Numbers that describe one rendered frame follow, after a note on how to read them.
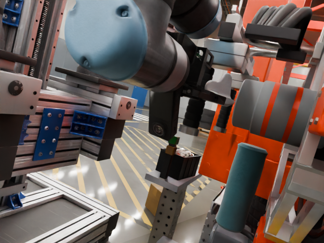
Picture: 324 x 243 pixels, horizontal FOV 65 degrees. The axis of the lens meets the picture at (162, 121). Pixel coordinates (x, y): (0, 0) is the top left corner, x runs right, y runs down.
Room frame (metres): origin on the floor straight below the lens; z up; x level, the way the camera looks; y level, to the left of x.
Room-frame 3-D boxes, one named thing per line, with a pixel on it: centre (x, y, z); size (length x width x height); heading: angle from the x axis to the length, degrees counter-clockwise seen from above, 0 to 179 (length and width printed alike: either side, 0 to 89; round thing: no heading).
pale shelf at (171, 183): (1.33, -0.15, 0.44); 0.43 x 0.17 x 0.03; 157
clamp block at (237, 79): (0.85, -0.22, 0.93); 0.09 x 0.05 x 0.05; 67
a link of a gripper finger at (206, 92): (0.45, -0.06, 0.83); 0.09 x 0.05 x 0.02; 121
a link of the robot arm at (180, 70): (0.34, 0.03, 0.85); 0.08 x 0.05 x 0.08; 67
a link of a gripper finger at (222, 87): (0.48, -0.10, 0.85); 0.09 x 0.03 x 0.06; 121
